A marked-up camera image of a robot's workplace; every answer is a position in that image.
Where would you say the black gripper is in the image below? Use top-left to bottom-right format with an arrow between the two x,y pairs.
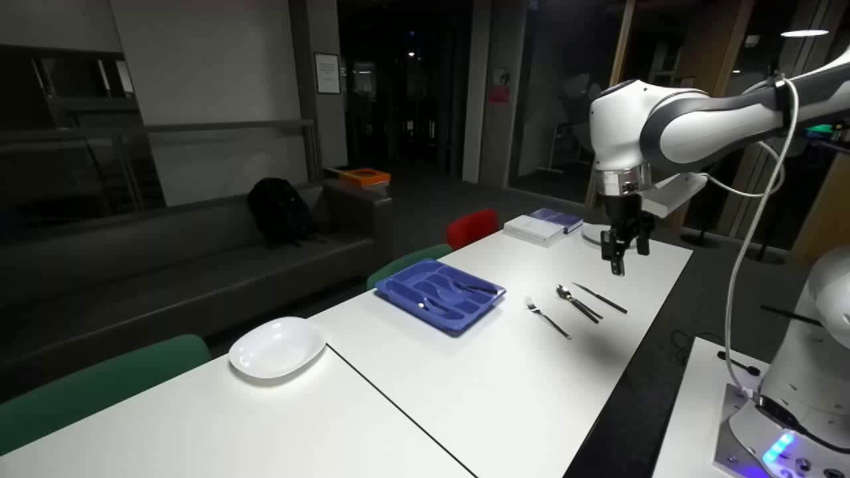
598,192 -> 659,278

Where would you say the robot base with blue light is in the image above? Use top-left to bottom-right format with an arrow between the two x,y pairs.
716,379 -> 850,478

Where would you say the blue plastic cutlery rack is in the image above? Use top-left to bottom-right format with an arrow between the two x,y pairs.
373,258 -> 511,339

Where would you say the black knife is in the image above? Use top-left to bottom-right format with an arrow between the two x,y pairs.
571,278 -> 633,318

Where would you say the white box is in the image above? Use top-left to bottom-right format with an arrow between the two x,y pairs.
502,212 -> 568,248

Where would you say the red chair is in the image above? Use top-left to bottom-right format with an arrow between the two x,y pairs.
443,208 -> 506,253

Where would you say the bin with orange lid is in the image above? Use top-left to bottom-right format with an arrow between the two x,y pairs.
321,164 -> 396,259

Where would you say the ceiling light strip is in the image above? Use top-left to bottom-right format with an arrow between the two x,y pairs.
778,24 -> 835,43

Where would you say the black backpack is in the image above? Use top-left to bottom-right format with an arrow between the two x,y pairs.
246,174 -> 319,250

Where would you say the white round bowl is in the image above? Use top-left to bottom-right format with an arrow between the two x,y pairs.
226,314 -> 331,384

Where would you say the grey sofa bench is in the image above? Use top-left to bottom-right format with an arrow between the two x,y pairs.
0,181 -> 396,404

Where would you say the black-handled spoon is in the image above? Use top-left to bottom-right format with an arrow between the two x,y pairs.
556,281 -> 605,326

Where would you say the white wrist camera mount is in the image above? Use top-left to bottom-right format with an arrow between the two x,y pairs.
640,170 -> 712,221

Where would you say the black-handled fork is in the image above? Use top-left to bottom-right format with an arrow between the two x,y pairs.
527,298 -> 575,342

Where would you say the red wall sign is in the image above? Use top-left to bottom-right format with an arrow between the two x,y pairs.
486,63 -> 515,108

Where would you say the framed wall notice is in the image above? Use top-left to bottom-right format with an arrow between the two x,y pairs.
315,51 -> 346,99

